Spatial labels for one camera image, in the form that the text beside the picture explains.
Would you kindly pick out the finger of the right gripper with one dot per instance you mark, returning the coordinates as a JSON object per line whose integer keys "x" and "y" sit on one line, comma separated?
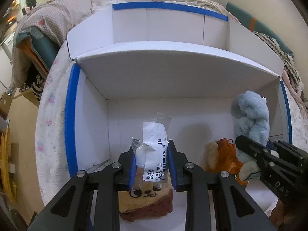
{"x": 278, "y": 146}
{"x": 257, "y": 151}

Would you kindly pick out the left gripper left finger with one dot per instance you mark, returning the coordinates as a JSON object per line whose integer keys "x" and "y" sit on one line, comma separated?
{"x": 89, "y": 201}

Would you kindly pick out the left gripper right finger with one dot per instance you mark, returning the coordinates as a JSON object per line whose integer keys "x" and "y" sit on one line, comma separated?
{"x": 213, "y": 198}

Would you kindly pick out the orange fox plush toy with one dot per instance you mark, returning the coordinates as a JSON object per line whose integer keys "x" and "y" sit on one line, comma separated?
{"x": 221, "y": 156}

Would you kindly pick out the tan bear plush toy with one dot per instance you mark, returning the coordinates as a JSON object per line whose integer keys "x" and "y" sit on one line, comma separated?
{"x": 146, "y": 200}

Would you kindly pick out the clear packaged white item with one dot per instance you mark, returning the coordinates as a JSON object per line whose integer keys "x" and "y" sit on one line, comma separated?
{"x": 151, "y": 153}

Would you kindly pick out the light blue plush toy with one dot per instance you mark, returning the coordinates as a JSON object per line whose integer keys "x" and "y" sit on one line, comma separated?
{"x": 252, "y": 120}

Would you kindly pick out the floral white bed quilt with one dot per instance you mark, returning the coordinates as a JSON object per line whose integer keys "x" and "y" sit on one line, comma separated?
{"x": 52, "y": 167}

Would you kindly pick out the yellow wooden chair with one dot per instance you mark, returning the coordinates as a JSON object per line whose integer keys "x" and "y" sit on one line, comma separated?
{"x": 9, "y": 187}

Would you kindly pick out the black white knitted throw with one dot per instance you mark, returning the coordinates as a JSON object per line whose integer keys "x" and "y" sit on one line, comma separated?
{"x": 289, "y": 64}

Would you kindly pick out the blue white cardboard box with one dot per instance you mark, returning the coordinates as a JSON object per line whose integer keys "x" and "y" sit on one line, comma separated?
{"x": 132, "y": 60}

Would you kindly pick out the brown cardboard box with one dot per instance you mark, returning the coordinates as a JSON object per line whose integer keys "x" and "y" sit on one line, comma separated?
{"x": 6, "y": 101}

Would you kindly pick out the teal cushion with orange stripe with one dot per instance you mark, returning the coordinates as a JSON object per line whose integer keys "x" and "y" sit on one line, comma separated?
{"x": 253, "y": 24}

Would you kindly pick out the beige patterned blanket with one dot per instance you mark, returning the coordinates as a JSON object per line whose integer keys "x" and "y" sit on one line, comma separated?
{"x": 56, "y": 17}

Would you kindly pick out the black hanging clothes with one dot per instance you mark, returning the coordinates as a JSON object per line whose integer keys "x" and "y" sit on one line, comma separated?
{"x": 30, "y": 4}

